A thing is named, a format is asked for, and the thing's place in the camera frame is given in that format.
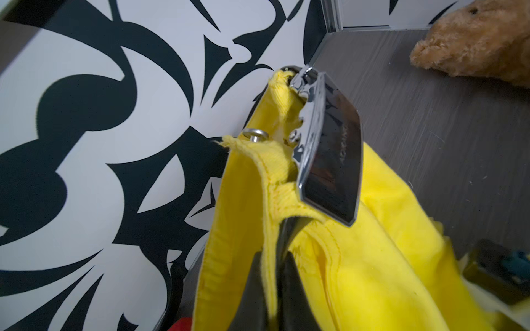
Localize brown teddy bear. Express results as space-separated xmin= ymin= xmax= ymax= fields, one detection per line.
xmin=410 ymin=0 xmax=529 ymax=88

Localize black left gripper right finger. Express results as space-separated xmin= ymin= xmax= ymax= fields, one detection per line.
xmin=279 ymin=252 xmax=321 ymax=331

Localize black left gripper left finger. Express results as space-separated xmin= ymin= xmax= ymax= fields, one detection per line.
xmin=228 ymin=251 xmax=269 ymax=331

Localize yellow trousers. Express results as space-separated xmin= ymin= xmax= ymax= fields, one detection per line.
xmin=193 ymin=70 xmax=520 ymax=330

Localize black belt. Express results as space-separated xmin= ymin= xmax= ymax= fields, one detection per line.
xmin=284 ymin=65 xmax=363 ymax=227

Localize red trousers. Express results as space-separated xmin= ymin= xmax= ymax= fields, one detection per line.
xmin=168 ymin=317 xmax=193 ymax=331

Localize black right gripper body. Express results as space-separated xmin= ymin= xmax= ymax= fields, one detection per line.
xmin=462 ymin=239 xmax=529 ymax=306

